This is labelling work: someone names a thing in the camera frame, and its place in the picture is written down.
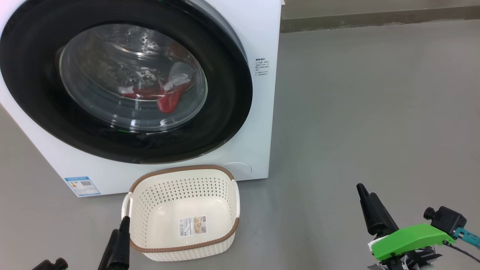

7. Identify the printed product label sticker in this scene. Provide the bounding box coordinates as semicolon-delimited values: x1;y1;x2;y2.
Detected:
179;216;207;237

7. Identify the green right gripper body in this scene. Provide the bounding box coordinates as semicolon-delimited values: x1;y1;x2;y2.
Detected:
367;223;455;270

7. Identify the blue energy label sticker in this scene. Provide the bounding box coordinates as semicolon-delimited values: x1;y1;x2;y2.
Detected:
64;176;101;197

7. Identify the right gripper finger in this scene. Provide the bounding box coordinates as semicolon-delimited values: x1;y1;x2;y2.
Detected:
356;183;399;237

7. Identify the teal camera cable connector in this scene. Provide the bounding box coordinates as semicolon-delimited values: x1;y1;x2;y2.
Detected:
454;228;480;249

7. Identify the black round glass washer door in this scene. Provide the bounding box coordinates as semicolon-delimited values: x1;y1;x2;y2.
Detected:
0;0;253;165

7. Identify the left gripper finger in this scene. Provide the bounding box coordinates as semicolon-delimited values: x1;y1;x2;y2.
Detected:
98;216;131;270

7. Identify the cream perforated laundry basket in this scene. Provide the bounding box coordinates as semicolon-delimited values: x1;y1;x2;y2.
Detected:
121;165;240;262

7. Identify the red and white garment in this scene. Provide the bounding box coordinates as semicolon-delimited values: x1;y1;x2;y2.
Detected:
118;62;195;114

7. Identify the white front-load washing machine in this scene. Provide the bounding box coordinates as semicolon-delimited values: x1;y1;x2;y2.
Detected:
0;0;282;198

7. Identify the round white filter cover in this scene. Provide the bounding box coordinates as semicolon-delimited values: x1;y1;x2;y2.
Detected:
221;162;252;180

